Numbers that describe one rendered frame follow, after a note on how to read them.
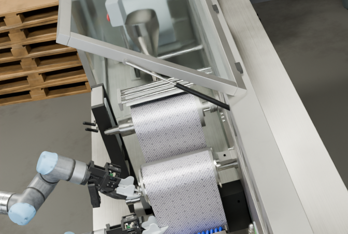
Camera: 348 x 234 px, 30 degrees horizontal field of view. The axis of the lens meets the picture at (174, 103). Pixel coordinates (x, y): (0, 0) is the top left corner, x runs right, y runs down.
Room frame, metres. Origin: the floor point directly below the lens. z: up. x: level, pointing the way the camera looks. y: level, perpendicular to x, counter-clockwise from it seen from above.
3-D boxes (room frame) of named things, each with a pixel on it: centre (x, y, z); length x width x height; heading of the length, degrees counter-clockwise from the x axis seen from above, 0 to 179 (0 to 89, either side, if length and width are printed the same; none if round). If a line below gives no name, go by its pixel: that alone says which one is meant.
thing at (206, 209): (1.67, 0.05, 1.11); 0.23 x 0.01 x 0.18; 88
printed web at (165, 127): (1.86, 0.04, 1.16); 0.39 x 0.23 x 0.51; 178
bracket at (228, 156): (1.72, -0.12, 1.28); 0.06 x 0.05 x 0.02; 88
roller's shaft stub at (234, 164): (1.72, -0.12, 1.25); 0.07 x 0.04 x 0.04; 88
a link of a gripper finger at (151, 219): (1.69, 0.18, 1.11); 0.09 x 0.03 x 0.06; 89
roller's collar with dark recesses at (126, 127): (1.99, 0.19, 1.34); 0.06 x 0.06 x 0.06; 88
